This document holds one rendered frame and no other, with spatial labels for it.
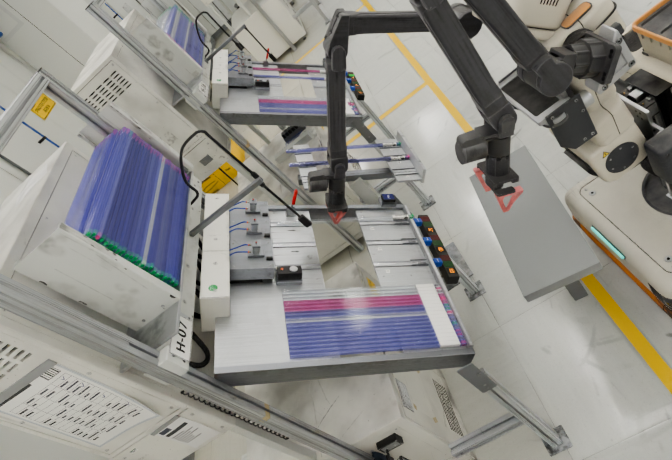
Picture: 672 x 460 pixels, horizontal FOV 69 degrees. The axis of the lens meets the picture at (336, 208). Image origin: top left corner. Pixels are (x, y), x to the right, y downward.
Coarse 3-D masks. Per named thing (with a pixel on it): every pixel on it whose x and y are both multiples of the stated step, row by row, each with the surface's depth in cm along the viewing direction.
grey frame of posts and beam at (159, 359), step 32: (64, 96) 143; (96, 128) 151; (192, 192) 163; (192, 224) 151; (192, 256) 141; (0, 288) 90; (192, 288) 132; (32, 320) 95; (64, 320) 97; (96, 320) 104; (128, 352) 106; (160, 352) 113; (192, 384) 116; (224, 384) 124; (256, 416) 130; (288, 416) 138; (320, 448) 146; (352, 448) 156
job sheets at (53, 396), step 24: (48, 360) 108; (24, 384) 111; (48, 384) 113; (72, 384) 114; (96, 384) 116; (0, 408) 115; (24, 408) 116; (48, 408) 118; (72, 408) 119; (96, 408) 121; (120, 408) 123; (144, 408) 124; (72, 432) 126; (96, 432) 128; (120, 432) 130; (168, 432) 133; (192, 432) 135; (216, 432) 137
